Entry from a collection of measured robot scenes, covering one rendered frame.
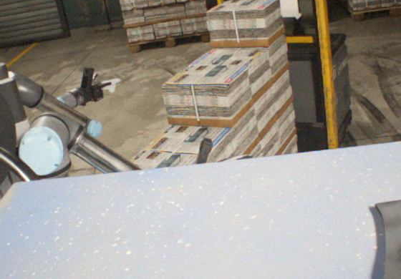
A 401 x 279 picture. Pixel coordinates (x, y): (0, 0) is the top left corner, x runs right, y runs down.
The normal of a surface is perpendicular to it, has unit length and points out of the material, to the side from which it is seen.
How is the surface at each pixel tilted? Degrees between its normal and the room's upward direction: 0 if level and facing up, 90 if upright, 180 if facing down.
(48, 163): 82
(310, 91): 90
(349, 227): 0
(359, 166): 0
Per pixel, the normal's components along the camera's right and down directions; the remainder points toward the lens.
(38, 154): 0.04, 0.27
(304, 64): -0.45, 0.43
